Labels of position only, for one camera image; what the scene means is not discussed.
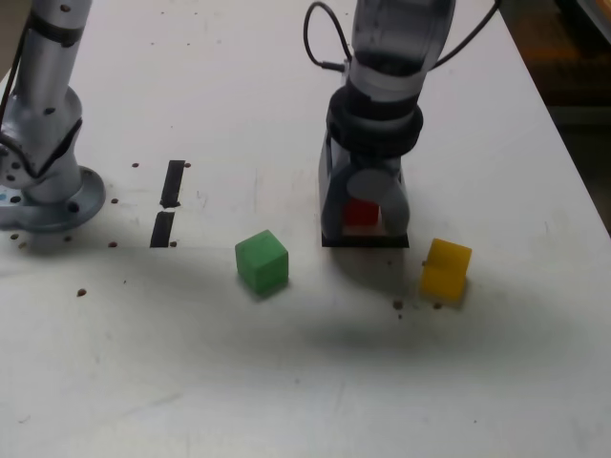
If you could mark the green cube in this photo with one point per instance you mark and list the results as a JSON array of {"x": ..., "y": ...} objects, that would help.
[{"x": 262, "y": 264}]

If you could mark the black tape strip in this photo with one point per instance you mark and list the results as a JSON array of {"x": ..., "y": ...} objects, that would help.
[{"x": 172, "y": 186}]

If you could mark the yellow cube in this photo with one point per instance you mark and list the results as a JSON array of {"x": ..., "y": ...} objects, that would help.
[{"x": 444, "y": 274}]

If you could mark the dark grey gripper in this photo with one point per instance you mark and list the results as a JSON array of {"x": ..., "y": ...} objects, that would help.
[{"x": 377, "y": 162}]

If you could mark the red cube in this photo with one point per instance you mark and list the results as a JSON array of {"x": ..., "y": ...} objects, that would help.
[{"x": 360, "y": 212}]

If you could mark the pale panel with dark frame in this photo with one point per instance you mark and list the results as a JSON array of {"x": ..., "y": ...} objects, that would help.
[{"x": 596, "y": 9}]

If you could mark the grey metal bar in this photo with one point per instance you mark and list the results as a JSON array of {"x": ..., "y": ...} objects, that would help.
[{"x": 582, "y": 114}]

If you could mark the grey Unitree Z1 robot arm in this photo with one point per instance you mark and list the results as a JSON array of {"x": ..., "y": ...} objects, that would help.
[{"x": 43, "y": 143}]

